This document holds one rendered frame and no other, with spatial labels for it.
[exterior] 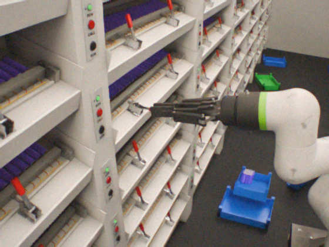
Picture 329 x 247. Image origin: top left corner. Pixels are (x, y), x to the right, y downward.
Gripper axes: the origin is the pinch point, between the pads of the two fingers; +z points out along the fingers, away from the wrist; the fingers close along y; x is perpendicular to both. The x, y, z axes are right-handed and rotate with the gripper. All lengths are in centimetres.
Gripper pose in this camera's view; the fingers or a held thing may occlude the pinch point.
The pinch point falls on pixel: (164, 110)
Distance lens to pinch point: 84.8
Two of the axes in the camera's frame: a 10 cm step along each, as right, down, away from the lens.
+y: 4.0, -4.7, 7.9
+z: -9.0, -0.2, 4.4
